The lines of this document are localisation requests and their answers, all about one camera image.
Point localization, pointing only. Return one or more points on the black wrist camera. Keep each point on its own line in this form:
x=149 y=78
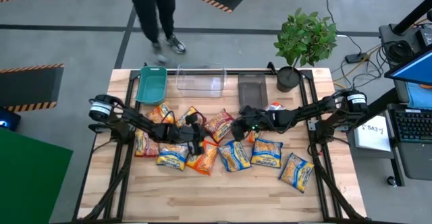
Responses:
x=238 y=134
x=191 y=118

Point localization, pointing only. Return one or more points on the computer monitor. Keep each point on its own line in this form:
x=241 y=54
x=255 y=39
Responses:
x=415 y=69

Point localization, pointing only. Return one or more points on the black backlit keyboard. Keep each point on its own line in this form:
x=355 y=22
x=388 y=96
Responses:
x=413 y=126

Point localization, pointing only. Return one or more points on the red Maruchan noodle pack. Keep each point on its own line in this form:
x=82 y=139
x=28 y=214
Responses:
x=145 y=148
x=181 y=118
x=219 y=126

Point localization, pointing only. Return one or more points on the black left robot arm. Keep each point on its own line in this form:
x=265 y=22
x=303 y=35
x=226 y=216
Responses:
x=145 y=124

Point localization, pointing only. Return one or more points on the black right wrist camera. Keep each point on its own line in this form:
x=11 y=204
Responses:
x=238 y=134

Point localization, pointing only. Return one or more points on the black pole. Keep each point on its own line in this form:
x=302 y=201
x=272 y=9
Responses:
x=411 y=15

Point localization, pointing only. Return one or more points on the grey equipment box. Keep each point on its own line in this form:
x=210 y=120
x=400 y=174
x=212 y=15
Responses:
x=386 y=31

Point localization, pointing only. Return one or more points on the silver metal bracket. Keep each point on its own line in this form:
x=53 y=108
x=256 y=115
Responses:
x=312 y=125

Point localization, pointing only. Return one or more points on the teal plastic bin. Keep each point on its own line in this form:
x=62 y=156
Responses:
x=152 y=89

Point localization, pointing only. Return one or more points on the blue Maruchan noodle pack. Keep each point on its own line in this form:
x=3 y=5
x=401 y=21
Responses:
x=172 y=156
x=266 y=153
x=234 y=156
x=297 y=172

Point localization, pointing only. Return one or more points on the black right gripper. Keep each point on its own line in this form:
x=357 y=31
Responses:
x=261 y=120

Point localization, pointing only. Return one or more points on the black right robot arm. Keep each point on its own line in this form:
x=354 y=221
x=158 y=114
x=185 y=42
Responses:
x=310 y=111

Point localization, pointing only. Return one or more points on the white paper sign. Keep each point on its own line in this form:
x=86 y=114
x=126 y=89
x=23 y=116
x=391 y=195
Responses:
x=371 y=133

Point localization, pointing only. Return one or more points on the grey sign stand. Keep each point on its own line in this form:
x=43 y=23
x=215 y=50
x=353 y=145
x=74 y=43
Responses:
x=371 y=154

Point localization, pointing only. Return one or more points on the grey keyboard tray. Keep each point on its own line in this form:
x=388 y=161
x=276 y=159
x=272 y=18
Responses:
x=418 y=163

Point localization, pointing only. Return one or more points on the person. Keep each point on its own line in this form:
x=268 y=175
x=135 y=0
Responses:
x=148 y=8

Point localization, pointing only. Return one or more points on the smoky grey plastic bin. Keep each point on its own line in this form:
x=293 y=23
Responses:
x=252 y=90

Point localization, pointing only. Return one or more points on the black diagonal stand leg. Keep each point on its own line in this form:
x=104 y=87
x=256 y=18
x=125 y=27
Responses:
x=374 y=109

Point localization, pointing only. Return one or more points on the orange Maruchan noodle pack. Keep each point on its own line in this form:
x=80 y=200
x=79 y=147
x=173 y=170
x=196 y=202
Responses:
x=254 y=137
x=158 y=114
x=206 y=160
x=275 y=106

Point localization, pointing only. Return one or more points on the clear plastic bin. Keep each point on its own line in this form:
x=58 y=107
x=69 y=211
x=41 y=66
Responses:
x=200 y=82

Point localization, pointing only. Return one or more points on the black power adapter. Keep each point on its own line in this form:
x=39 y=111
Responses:
x=356 y=58

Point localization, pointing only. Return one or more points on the black caster wheel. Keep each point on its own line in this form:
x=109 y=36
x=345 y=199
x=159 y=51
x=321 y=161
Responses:
x=391 y=181

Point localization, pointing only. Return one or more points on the black device with blue light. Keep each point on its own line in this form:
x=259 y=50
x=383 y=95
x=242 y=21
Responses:
x=8 y=119

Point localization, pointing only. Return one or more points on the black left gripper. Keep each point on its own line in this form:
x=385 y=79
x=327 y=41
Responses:
x=180 y=133

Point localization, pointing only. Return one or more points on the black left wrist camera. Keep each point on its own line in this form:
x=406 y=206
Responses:
x=191 y=118

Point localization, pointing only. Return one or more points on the green floor mat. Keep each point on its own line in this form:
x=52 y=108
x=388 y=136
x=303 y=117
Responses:
x=30 y=176

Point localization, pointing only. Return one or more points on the green potted plant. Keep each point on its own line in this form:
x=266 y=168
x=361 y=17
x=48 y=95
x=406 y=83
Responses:
x=305 y=38

